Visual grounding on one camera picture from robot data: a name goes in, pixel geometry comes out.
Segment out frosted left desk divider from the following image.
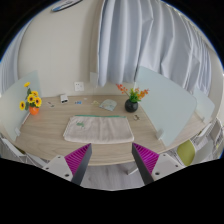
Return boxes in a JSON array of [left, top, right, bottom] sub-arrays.
[[0, 71, 41, 141]]

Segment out small white box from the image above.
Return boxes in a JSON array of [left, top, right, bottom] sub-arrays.
[[60, 94, 69, 104]]

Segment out frosted desk divider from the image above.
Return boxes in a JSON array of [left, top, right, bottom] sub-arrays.
[[0, 71, 41, 141], [136, 66, 197, 146]]

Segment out small blue item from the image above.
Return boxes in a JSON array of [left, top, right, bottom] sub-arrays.
[[74, 101, 82, 105]]

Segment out orange flowers in black vase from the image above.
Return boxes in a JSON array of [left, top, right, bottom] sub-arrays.
[[117, 84, 149, 113]]

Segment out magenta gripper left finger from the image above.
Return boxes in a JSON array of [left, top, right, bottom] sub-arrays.
[[41, 143, 93, 187]]

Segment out small dark desk item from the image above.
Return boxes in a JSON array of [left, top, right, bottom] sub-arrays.
[[134, 115, 140, 121]]

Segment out white air conditioner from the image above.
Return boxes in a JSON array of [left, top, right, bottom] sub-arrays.
[[51, 0, 82, 12]]

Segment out frosted right desk divider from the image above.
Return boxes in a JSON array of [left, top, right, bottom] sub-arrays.
[[136, 66, 197, 146]]

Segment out white wall socket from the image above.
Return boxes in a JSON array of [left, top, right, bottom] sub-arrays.
[[74, 82, 84, 92]]

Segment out beige folded towel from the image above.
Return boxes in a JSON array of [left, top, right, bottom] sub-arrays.
[[63, 115, 134, 144]]

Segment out white curtain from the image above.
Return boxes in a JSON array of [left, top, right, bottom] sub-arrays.
[[97, 0, 212, 94]]

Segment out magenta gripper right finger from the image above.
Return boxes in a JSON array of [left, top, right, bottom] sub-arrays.
[[131, 142, 185, 186]]

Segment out light blue-green card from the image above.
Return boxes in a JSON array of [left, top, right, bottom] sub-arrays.
[[99, 99, 117, 111]]

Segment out sunflowers in orange pot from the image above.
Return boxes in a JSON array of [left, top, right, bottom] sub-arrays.
[[19, 82, 42, 115]]

